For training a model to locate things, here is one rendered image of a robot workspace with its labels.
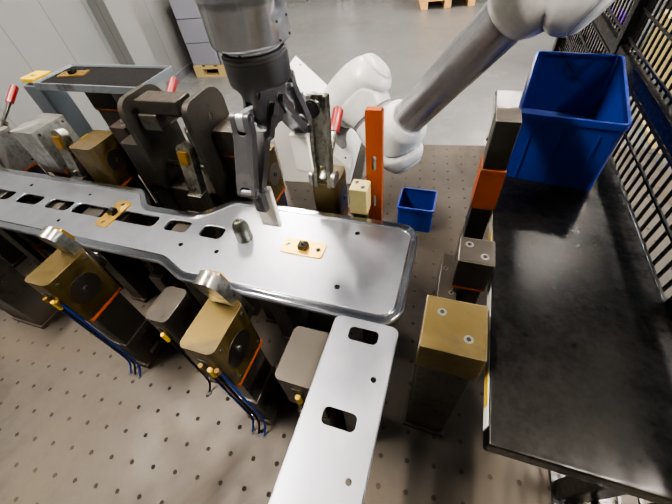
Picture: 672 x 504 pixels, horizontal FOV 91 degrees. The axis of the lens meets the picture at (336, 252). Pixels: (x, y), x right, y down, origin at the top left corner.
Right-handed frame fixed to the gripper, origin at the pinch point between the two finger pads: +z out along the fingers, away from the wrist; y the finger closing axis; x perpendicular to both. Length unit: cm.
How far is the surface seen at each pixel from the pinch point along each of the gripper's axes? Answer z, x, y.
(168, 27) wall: 63, 309, 329
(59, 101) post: 5, 92, 33
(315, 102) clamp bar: -8.0, -0.9, 13.0
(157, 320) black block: 14.6, 18.9, -20.3
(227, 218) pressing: 13.6, 19.2, 4.3
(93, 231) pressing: 13.6, 47.0, -5.8
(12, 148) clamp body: 13, 102, 17
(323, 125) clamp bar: -3.3, -1.2, 14.6
